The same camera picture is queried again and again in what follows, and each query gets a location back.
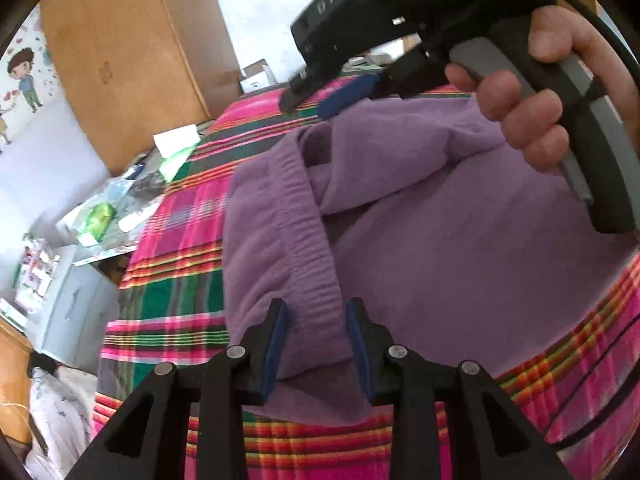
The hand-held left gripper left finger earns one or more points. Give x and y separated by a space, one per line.
272 355

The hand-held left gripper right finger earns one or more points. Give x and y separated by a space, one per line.
357 350

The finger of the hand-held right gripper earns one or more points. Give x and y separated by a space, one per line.
310 85
350 95

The purple fleece pants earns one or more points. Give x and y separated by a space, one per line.
450 260

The person's right hand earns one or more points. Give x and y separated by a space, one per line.
530 115

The small white cardboard box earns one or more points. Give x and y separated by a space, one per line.
257 77

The white paper carton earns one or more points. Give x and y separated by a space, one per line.
172 137

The green tissue pack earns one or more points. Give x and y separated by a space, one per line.
97 217
175 162

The wooden wardrobe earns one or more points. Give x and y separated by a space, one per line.
135 60

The grey nightstand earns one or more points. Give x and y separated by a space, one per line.
75 310

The patterned side table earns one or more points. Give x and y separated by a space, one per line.
130 210

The floral quilt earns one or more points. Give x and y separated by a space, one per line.
60 420

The cluster of small cosmetic boxes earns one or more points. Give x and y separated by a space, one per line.
35 270

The cartoon couple wall sticker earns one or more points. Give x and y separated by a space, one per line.
22 75

